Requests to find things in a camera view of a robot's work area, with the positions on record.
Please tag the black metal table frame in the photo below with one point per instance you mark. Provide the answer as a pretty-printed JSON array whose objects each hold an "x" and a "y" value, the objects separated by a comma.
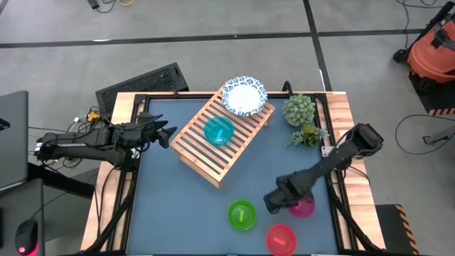
[{"x": 231, "y": 95}]

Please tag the yellow power plug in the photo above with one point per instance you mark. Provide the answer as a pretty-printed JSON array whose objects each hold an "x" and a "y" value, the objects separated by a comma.
[{"x": 93, "y": 116}]

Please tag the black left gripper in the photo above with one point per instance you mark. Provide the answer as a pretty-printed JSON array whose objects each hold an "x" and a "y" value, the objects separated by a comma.
[{"x": 138, "y": 135}]

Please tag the grey laptop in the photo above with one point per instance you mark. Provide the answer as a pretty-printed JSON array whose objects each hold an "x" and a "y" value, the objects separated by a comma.
[{"x": 14, "y": 142}]

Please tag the black desk base bar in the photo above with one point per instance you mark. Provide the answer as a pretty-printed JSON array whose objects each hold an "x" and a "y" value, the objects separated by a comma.
[{"x": 60, "y": 181}]

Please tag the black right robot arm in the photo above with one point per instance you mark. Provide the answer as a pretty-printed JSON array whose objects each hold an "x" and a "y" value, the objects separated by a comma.
[{"x": 341, "y": 153}]

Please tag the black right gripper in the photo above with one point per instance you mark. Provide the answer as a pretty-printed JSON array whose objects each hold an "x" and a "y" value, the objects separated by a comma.
[{"x": 281, "y": 201}]

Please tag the black computer mouse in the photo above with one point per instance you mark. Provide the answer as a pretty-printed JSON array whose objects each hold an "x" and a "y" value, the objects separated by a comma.
[{"x": 25, "y": 234}]

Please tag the wooden slatted shelf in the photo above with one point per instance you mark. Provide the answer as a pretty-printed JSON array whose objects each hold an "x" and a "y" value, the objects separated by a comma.
[{"x": 199, "y": 153}]

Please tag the teal plastic bowl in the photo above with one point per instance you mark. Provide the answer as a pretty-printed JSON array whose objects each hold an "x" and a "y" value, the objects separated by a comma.
[{"x": 213, "y": 137}]

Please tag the blue patterned paper plate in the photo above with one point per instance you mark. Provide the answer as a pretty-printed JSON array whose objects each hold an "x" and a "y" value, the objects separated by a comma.
[{"x": 244, "y": 97}]

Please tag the grey desk panel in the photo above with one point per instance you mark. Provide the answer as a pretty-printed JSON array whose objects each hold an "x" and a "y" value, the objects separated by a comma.
[{"x": 21, "y": 202}]

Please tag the orange shop vacuum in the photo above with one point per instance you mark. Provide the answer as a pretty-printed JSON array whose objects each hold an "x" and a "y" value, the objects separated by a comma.
[{"x": 430, "y": 58}]

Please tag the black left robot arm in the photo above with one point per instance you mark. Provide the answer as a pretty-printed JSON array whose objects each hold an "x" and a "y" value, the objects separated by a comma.
[{"x": 78, "y": 147}]

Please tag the grey metal stand foot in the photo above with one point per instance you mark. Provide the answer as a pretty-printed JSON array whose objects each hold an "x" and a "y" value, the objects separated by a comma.
[{"x": 440, "y": 137}]

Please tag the black power adapter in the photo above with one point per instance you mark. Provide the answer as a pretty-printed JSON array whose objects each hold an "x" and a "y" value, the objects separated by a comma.
[{"x": 93, "y": 3}]

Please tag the black hazard striped mat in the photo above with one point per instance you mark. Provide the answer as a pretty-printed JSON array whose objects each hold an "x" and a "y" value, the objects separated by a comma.
[{"x": 433, "y": 101}]

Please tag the pink plastic bowl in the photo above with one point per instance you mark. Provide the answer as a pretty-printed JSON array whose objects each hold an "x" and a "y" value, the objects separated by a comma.
[{"x": 305, "y": 210}]

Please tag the black hazard striped plate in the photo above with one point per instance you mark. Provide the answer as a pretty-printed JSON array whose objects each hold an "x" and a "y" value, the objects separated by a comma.
[{"x": 391, "y": 227}]

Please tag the round pale green succulent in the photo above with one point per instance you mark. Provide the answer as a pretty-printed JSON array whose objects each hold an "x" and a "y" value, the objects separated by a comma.
[{"x": 298, "y": 110}]

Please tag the spiky dark green succulent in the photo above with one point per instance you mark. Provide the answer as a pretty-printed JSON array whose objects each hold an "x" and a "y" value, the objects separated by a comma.
[{"x": 311, "y": 137}]

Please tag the green plastic bowl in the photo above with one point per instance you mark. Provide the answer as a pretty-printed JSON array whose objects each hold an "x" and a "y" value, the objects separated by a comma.
[{"x": 234, "y": 220}]

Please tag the red plastic bowl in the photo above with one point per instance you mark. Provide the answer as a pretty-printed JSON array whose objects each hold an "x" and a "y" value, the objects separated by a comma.
[{"x": 275, "y": 249}]

